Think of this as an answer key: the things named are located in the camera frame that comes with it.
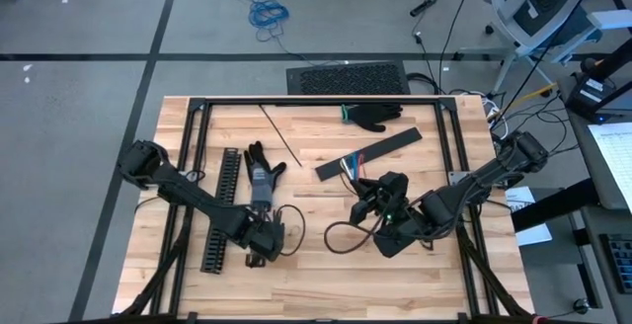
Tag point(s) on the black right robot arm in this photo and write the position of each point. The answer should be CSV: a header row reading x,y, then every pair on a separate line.
x,y
469,190

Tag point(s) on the black keyboard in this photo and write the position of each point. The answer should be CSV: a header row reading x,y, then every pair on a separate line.
x,y
345,79
619,265

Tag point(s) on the black power strip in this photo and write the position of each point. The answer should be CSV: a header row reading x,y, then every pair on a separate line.
x,y
423,7

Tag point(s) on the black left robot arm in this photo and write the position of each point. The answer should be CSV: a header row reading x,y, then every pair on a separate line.
x,y
197,203

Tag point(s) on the grey mesh office chair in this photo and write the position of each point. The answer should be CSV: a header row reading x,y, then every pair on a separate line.
x,y
543,18

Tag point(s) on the black zip tie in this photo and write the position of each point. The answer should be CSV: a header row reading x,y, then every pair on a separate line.
x,y
281,137

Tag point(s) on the black flat duct cover strip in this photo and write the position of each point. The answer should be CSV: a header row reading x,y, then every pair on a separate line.
x,y
390,146

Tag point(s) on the black stand pole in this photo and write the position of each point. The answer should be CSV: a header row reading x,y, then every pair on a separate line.
x,y
612,59

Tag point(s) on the black labelled device box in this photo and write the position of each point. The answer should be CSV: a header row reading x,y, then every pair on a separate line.
x,y
587,94

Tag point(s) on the yellow tube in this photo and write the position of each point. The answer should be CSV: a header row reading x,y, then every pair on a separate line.
x,y
528,98

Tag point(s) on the white paper sheet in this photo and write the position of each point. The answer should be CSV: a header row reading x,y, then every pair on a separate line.
x,y
533,235

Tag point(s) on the black desk beam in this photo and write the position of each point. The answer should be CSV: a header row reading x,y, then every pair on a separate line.
x,y
553,205

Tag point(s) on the all black glove green cuff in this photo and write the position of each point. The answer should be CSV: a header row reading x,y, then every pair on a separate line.
x,y
372,115

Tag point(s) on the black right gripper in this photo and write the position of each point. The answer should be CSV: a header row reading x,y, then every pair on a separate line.
x,y
392,195

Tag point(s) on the grey black glove green cuff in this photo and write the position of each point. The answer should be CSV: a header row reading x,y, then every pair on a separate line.
x,y
261,181

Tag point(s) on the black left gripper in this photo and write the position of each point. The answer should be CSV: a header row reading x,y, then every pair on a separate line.
x,y
261,235

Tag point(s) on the laptop with white screen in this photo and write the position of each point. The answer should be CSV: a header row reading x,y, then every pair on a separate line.
x,y
614,161

